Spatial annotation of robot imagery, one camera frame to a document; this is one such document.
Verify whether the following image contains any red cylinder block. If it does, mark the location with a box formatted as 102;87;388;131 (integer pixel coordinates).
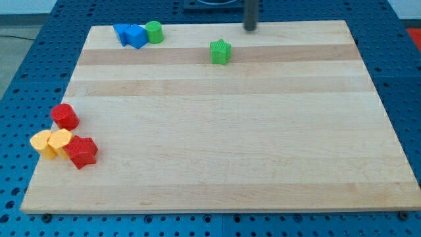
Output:
51;103;80;131

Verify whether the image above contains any green cylinder block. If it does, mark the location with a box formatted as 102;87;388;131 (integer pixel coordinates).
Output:
145;21;164;44

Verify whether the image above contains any blue triangle block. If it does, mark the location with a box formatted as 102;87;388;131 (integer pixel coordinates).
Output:
112;24;131;47

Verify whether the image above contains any yellow hexagon block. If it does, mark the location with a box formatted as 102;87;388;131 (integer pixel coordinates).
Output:
47;128;74;159

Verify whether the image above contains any blue cube block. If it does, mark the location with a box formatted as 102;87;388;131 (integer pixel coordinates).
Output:
124;24;148;49

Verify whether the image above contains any dark metal pusher rod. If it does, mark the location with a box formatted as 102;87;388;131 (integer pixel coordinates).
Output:
243;0;259;32

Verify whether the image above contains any green star block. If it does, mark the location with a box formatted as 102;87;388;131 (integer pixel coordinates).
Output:
210;39;232;65

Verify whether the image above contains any yellow heart block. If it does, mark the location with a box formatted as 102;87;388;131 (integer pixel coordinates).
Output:
30;130;57;160

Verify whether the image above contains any wooden board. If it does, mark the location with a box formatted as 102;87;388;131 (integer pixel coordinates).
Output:
21;20;420;214

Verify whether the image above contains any red star block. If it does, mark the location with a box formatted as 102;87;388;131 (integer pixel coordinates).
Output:
63;136;98;169

